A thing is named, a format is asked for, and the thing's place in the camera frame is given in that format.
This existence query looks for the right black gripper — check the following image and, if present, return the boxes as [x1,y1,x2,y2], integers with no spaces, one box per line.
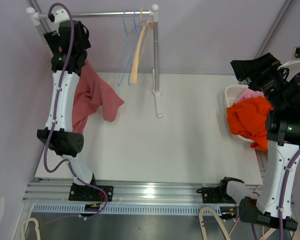
[231,53,290,111]

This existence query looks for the light pink t shirt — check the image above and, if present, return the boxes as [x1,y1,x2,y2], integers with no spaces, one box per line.
[235,88,265,103]

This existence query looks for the salmon pink t shirt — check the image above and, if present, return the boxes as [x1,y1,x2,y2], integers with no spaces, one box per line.
[72,59,125,134]

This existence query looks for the beige plastic hanger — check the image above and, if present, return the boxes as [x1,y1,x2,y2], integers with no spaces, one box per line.
[130,20,153,85]
[139,7,144,26]

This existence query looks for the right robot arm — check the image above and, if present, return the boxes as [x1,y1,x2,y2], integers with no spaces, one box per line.
[217,47,300,231]

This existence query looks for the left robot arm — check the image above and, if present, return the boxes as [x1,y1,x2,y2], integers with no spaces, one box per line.
[37,20,98,201]

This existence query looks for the beige hanger bottom centre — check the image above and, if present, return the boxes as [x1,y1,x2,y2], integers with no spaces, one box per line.
[197,206,231,240]

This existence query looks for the beige hanger bottom right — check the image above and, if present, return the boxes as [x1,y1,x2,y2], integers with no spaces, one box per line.
[259,226,300,240]

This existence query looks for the beige hanger bottom left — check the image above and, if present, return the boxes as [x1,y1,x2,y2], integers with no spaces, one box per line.
[20,217,42,240]

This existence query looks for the white plastic laundry basket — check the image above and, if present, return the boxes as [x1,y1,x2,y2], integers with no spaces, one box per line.
[223,84,253,144]

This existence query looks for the silver clothes rack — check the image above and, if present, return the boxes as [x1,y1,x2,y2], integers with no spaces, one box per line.
[26,0,163,118]

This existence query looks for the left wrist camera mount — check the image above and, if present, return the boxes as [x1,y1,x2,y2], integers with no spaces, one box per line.
[48,8,70,26]

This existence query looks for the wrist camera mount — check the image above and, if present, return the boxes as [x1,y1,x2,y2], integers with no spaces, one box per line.
[278,46,300,72]
[48,8,70,26]

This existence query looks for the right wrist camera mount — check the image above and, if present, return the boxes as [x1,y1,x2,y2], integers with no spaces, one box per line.
[278,46,300,72]

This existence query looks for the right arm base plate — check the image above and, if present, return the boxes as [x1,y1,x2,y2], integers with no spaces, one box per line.
[196,186,236,204]

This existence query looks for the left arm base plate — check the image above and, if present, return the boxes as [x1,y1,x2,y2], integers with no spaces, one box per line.
[68,183,114,202]

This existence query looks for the aluminium mounting rail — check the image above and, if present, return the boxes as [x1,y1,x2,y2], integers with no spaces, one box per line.
[22,177,295,216]

